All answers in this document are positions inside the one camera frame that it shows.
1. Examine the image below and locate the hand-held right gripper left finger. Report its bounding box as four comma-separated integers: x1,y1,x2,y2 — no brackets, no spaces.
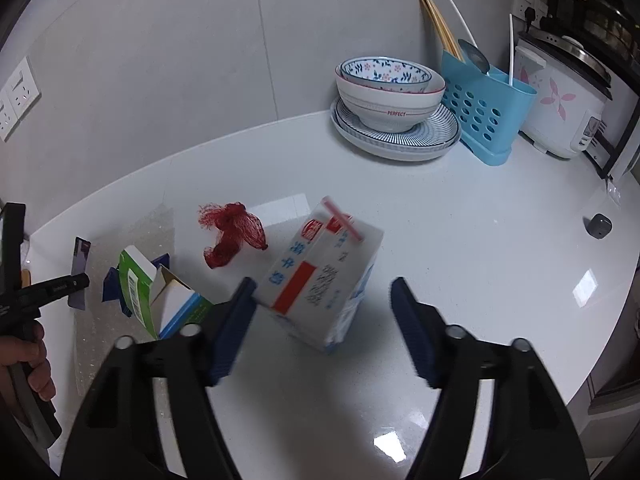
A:
60,276,258,480

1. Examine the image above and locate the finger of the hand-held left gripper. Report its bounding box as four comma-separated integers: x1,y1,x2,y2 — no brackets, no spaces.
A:
22,273,91,306

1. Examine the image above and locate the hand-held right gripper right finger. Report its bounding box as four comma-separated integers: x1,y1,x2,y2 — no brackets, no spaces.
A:
390,276,586,480

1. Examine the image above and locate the purple packet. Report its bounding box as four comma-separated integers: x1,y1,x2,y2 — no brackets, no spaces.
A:
67,237,92,308

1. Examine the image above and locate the blue torn wrapper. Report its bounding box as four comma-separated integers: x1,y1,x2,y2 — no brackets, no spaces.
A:
102,255,173,318

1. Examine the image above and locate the green carton box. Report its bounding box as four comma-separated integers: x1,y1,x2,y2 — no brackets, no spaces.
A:
118,245,216,341

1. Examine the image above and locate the blue white milk carton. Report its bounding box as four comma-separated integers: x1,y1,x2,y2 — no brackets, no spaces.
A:
252,196,385,353

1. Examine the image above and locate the red mesh net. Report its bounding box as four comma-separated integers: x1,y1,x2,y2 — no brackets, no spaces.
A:
197,202,268,268

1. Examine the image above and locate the person's left hand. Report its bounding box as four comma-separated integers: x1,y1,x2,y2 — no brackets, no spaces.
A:
0,321,57,402

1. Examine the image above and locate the pink white straw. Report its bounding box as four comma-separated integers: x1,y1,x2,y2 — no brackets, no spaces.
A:
322,197,364,242

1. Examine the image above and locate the blue striped plate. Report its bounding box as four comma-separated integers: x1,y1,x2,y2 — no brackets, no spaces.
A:
335,99,460,150
330,105,462,162

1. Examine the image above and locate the grey base cabinet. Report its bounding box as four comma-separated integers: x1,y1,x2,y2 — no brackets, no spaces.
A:
582,280,640,441

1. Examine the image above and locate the small dark grey cube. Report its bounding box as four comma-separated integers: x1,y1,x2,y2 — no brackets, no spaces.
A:
586,214,613,238

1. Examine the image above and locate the white bowl red line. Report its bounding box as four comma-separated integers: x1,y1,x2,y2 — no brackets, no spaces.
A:
335,67,447,131

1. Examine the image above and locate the blue utensil holder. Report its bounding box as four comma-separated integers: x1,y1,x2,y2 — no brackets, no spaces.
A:
441,49,538,166

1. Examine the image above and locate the blue floral bowl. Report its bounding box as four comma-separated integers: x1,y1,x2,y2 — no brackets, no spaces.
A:
340,56,433,95

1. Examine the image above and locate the white floral rice cooker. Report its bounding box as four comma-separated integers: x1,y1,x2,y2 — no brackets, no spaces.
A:
515,30,613,160

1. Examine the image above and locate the metal spoon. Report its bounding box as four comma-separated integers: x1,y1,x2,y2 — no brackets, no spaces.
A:
457,39,492,75

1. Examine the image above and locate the wooden chopstick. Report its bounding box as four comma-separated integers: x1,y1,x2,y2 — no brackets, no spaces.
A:
424,0,467,60
419,0,463,61

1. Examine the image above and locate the steel pot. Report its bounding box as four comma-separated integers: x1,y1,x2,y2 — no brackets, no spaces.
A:
582,0,638,68

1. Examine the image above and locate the white wall socket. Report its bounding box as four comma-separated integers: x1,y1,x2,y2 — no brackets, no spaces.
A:
512,0,549,31
4,56,42,118
0,102,16,143

